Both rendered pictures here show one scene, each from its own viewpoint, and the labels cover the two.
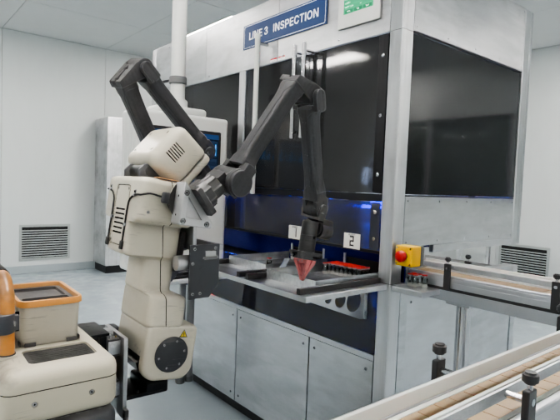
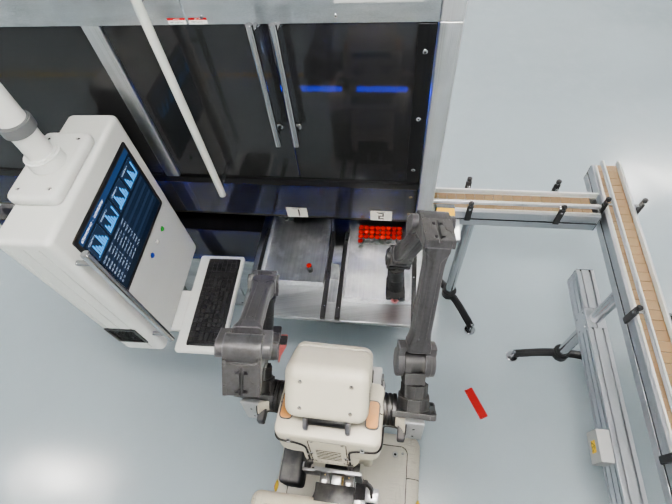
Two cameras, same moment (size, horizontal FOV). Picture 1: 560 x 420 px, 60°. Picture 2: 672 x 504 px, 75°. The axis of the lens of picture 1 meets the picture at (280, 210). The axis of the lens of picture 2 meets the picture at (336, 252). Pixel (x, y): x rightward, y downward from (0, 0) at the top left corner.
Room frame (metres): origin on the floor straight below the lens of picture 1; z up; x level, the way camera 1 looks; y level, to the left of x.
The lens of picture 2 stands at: (1.19, 0.51, 2.41)
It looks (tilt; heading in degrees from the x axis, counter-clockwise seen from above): 57 degrees down; 323
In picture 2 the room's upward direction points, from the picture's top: 8 degrees counter-clockwise
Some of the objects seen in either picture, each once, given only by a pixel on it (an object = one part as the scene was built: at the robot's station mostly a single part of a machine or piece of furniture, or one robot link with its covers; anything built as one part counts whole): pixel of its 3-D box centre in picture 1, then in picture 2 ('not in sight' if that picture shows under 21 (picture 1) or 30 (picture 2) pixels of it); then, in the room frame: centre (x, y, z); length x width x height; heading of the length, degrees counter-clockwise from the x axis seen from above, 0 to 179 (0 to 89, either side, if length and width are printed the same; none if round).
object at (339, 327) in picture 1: (229, 277); (200, 244); (2.57, 0.26, 0.73); 1.98 x 0.01 x 0.25; 39
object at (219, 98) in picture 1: (213, 132); (62, 110); (2.75, 0.39, 1.51); 0.49 x 0.01 x 0.59; 39
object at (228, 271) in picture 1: (291, 275); (336, 267); (1.94, -0.06, 0.87); 0.70 x 0.48 x 0.02; 39
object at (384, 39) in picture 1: (378, 142); (415, 144); (1.83, -0.36, 1.40); 0.04 x 0.01 x 0.80; 39
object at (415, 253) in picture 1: (409, 255); (444, 216); (1.73, -0.47, 1.00); 0.08 x 0.07 x 0.07; 129
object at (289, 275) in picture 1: (323, 275); (378, 263); (1.82, -0.17, 0.90); 0.34 x 0.26 x 0.04; 130
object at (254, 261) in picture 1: (277, 261); (298, 247); (2.11, 0.00, 0.90); 0.34 x 0.26 x 0.04; 129
